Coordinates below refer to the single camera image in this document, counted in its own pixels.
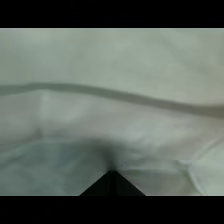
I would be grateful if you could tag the white garment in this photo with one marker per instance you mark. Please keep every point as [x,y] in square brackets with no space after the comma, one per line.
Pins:
[110,83]

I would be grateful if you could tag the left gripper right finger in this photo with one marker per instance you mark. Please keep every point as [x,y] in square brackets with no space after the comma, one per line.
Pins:
[125,188]

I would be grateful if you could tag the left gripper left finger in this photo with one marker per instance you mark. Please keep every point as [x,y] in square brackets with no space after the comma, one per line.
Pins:
[101,188]

